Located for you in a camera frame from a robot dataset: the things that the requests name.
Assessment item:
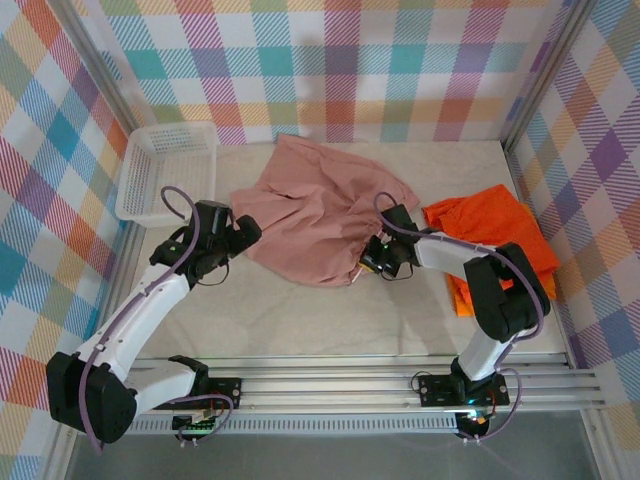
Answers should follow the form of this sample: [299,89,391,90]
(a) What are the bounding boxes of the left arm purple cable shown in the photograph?
[79,185,240,454]

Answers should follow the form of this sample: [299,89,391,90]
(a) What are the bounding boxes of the light orange shorts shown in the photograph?
[447,272,556,319]

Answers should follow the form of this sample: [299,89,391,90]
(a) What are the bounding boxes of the green circuit board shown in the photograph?
[171,413,220,435]

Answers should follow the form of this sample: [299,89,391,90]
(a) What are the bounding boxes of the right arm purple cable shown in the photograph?
[374,192,546,444]

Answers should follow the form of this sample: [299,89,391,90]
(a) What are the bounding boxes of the aluminium lower frame bar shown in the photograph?
[582,412,615,480]
[42,439,81,480]

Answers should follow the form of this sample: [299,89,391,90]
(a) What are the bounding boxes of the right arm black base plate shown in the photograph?
[417,374,511,407]

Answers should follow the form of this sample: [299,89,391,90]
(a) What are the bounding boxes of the aluminium frame rails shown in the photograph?
[127,354,609,416]

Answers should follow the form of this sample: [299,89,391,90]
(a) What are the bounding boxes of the red-orange shorts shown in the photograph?
[422,183,560,301]

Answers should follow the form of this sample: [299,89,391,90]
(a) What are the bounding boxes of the small circuit board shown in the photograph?
[458,409,494,437]

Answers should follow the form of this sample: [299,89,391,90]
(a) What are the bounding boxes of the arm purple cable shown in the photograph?
[374,192,546,444]
[79,185,240,454]

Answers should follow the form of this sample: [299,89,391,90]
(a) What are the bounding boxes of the pink shorts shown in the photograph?
[228,133,420,288]

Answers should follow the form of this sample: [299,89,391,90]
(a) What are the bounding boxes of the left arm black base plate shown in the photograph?
[199,377,244,411]

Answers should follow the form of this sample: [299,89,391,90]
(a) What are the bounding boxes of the white perforated plastic basket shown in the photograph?
[114,121,220,229]

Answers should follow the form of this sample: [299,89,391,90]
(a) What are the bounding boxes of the aluminium upright post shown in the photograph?
[47,0,140,132]
[502,0,596,151]

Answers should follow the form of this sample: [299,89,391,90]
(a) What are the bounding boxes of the slotted grey cable duct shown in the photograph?
[127,417,461,436]

